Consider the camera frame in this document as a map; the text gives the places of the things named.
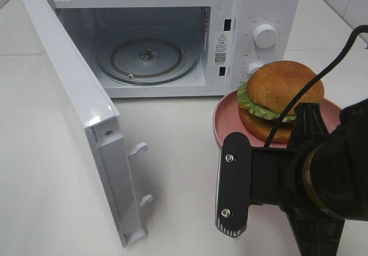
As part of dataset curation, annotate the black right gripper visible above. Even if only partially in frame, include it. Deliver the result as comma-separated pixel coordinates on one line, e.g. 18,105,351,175
280,100,367,256

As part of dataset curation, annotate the burger with lettuce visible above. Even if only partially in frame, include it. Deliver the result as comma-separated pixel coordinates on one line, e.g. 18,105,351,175
236,60,316,141

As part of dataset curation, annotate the pink plate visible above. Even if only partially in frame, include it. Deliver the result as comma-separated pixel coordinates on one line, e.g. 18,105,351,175
213,91,341,148

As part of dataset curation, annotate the white microwave door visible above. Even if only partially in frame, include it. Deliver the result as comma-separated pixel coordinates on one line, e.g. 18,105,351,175
22,0,152,247

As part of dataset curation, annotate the white timer knob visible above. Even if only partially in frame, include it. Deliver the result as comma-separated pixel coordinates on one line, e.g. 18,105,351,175
247,61,265,77

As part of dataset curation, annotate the white power knob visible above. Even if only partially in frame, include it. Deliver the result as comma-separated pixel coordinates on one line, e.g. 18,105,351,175
252,23,277,49

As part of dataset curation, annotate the glass turntable plate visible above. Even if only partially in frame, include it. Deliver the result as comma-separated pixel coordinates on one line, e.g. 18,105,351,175
96,38,200,86

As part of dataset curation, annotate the white microwave oven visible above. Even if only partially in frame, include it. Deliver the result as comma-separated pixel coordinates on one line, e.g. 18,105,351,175
28,0,300,108

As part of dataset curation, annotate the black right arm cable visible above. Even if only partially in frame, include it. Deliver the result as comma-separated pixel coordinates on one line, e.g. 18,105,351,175
263,24,368,149

